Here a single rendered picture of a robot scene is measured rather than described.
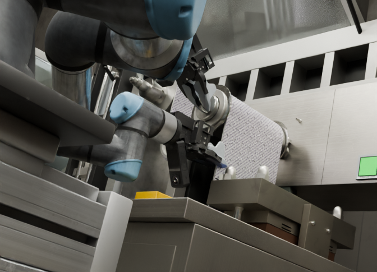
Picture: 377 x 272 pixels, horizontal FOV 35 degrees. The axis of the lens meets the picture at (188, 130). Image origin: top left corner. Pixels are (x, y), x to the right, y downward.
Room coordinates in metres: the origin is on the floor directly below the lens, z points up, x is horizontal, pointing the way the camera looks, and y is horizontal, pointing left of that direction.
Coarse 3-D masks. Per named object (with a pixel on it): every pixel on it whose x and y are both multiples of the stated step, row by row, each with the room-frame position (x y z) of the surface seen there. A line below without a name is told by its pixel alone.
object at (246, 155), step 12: (228, 132) 1.48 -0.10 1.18; (240, 132) 1.51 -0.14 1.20; (228, 144) 1.49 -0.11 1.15; (240, 144) 1.52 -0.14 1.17; (252, 144) 1.55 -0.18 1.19; (228, 156) 1.49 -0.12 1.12; (240, 156) 1.52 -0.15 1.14; (252, 156) 1.55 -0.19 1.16; (264, 156) 1.58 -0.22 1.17; (276, 156) 1.61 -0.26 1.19; (216, 168) 1.47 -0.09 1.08; (240, 168) 1.53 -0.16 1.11; (252, 168) 1.56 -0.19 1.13; (276, 168) 1.62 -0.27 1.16
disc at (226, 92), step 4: (216, 88) 1.51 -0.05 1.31; (220, 88) 1.50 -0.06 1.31; (224, 88) 1.49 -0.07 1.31; (224, 92) 1.48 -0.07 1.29; (228, 92) 1.47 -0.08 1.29; (228, 96) 1.47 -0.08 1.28; (228, 100) 1.47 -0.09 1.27; (228, 104) 1.46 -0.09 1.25; (228, 108) 1.46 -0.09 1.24; (192, 112) 1.57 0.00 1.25; (224, 112) 1.47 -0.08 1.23; (228, 112) 1.46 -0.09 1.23; (192, 116) 1.56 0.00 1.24; (224, 116) 1.47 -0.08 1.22; (220, 120) 1.48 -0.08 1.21; (224, 120) 1.47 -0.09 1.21; (216, 124) 1.49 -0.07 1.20; (220, 124) 1.47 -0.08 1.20; (216, 128) 1.49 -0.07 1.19
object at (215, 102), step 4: (212, 96) 1.49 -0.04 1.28; (216, 96) 1.49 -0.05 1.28; (200, 100) 1.52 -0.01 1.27; (212, 100) 1.48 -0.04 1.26; (216, 100) 1.48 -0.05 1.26; (212, 104) 1.48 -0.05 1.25; (216, 104) 1.48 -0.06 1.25; (196, 108) 1.53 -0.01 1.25; (212, 108) 1.48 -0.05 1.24; (216, 108) 1.48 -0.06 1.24; (196, 112) 1.52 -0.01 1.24; (200, 112) 1.51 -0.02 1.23; (204, 112) 1.50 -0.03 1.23; (208, 112) 1.49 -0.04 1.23; (212, 112) 1.48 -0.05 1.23; (216, 112) 1.48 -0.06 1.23; (200, 116) 1.51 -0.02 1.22; (204, 116) 1.50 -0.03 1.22; (208, 116) 1.49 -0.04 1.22; (212, 116) 1.49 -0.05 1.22; (204, 120) 1.51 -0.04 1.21; (208, 120) 1.50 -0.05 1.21
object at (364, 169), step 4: (376, 156) 1.48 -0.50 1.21; (364, 160) 1.50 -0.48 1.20; (368, 160) 1.49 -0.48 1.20; (372, 160) 1.48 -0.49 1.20; (376, 160) 1.47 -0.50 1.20; (360, 164) 1.51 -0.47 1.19; (364, 164) 1.50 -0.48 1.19; (368, 164) 1.49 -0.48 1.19; (372, 164) 1.48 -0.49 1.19; (376, 164) 1.47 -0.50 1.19; (360, 168) 1.51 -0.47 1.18; (364, 168) 1.50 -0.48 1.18; (368, 168) 1.49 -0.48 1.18; (372, 168) 1.48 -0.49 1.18; (360, 172) 1.51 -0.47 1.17; (364, 172) 1.50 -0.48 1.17; (368, 172) 1.49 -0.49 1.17; (372, 172) 1.48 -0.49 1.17
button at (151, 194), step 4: (136, 192) 1.25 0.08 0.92; (140, 192) 1.24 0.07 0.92; (144, 192) 1.23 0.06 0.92; (148, 192) 1.22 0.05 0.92; (152, 192) 1.21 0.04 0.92; (156, 192) 1.20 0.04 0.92; (160, 192) 1.20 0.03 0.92; (136, 196) 1.24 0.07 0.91; (140, 196) 1.23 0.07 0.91; (144, 196) 1.22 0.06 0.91; (148, 196) 1.21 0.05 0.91; (152, 196) 1.20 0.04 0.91; (156, 196) 1.20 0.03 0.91; (160, 196) 1.20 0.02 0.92; (164, 196) 1.21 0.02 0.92; (168, 196) 1.22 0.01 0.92
